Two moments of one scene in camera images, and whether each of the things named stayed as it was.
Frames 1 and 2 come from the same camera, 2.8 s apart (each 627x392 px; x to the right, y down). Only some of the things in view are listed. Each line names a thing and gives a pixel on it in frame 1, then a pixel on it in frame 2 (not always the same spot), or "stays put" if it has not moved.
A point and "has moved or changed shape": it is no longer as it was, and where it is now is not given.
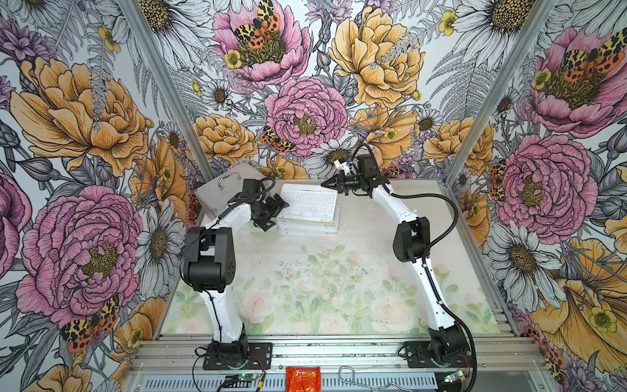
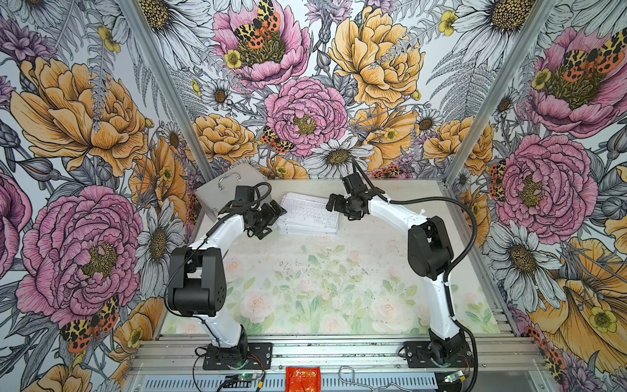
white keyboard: (309, 202) has moved or changed shape
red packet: (303, 379) stays put
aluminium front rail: (299, 354) stays put
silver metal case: (216, 194) stays put
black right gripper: (339, 181) -> (339, 207)
